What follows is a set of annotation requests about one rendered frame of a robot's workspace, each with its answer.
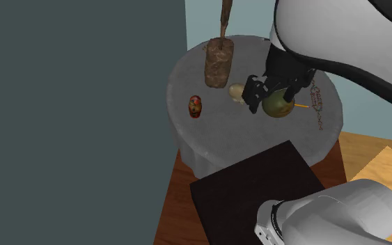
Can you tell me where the brown pot with branch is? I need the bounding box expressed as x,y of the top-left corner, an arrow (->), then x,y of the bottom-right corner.
202,0 -> 235,89

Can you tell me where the red nesting doll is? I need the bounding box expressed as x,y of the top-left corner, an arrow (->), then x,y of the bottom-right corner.
188,95 -> 203,119

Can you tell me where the green round fruit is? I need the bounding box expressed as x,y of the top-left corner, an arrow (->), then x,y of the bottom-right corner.
261,88 -> 296,119

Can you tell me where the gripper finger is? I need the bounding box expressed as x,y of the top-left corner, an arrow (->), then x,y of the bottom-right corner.
242,74 -> 272,115
283,81 -> 305,103

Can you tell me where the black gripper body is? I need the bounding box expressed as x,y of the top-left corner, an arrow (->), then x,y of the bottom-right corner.
262,44 -> 317,88

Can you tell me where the round grey cloth-covered table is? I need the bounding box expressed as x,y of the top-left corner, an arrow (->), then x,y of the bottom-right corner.
166,35 -> 345,180

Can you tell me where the multicoloured bead chain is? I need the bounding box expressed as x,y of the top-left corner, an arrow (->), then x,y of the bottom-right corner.
308,79 -> 324,131

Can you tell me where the cream oval object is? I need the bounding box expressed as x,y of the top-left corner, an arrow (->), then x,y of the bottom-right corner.
228,83 -> 247,105

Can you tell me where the dark robot stand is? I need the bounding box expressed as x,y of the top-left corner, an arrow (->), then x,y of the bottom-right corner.
189,139 -> 326,245

